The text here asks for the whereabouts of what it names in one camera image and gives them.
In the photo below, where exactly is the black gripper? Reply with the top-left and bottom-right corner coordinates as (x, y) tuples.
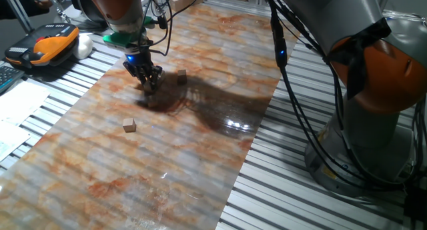
(122, 46), (164, 91)

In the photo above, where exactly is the black sleeved forearm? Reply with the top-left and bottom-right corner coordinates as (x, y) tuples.
(0, 0), (43, 20)

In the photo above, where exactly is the person hand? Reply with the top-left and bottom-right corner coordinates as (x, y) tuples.
(28, 0), (53, 10)

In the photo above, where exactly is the white rounded object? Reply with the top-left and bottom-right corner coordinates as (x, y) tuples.
(72, 33), (94, 60)

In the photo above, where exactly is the small brown cardboard box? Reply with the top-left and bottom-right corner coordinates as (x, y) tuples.
(169, 0), (204, 13)

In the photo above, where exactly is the black round drum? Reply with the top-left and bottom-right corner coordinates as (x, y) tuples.
(69, 0), (107, 24)

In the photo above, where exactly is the orange marble pattern sheet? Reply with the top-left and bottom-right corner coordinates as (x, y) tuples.
(0, 3), (298, 230)

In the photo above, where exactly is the orange and black teach pendant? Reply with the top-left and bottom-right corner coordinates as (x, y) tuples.
(4, 22), (80, 69)

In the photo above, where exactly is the blank white paper sheet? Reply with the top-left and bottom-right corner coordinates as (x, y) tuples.
(0, 80), (51, 126)

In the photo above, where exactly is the black keyboard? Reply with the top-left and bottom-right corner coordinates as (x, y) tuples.
(0, 65), (26, 95)

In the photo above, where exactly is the grey aluminium bar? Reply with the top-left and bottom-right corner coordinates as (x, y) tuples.
(1, 0), (35, 33)

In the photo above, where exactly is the white paper with print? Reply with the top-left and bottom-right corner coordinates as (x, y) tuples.
(0, 120), (31, 163)

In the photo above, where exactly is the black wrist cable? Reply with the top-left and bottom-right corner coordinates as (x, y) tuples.
(138, 0), (204, 57)

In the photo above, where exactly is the grey metal base plate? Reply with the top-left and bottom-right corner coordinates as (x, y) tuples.
(55, 5), (114, 37)

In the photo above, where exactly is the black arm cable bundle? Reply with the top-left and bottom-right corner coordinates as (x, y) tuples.
(262, 0), (427, 191)

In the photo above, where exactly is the black strap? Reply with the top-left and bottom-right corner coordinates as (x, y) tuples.
(322, 17), (393, 100)

